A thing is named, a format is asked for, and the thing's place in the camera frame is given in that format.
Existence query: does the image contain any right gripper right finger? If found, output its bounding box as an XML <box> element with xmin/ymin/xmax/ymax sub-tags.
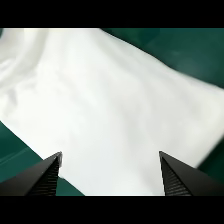
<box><xmin>158</xmin><ymin>150</ymin><xmax>224</xmax><ymax>197</ymax></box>

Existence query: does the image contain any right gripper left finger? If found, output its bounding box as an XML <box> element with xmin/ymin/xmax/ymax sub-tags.
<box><xmin>0</xmin><ymin>151</ymin><xmax>63</xmax><ymax>197</ymax></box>

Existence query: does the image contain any white shirt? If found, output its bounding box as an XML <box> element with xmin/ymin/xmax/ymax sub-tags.
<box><xmin>0</xmin><ymin>27</ymin><xmax>224</xmax><ymax>197</ymax></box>

